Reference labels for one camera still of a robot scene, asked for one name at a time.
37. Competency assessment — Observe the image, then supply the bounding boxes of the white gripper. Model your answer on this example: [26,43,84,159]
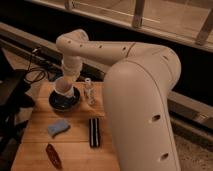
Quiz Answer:
[62,61,81,92]

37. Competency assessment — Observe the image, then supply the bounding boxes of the white ceramic cup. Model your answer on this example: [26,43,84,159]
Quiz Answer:
[53,77,74,98]

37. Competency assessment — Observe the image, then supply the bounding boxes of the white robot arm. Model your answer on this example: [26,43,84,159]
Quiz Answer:
[56,29,181,171]

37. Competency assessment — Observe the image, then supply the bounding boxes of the dark blue ceramic bowl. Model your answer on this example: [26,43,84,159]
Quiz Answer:
[49,88,80,111]

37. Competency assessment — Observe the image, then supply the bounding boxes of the clear plastic bottle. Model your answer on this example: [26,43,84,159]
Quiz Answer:
[84,78,95,105]

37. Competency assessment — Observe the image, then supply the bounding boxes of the black white striped block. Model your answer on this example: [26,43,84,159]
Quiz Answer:
[89,118,100,148]

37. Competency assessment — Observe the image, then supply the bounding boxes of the black chair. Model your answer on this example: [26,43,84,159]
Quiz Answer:
[0,48,36,158]

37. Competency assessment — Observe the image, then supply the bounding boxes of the dark red oblong object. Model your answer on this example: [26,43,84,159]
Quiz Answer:
[46,144,62,169]

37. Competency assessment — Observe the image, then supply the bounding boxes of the metal railing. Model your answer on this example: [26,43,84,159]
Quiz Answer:
[27,0,213,53]

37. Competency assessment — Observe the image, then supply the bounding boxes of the black cable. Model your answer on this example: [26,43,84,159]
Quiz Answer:
[23,46,63,84]

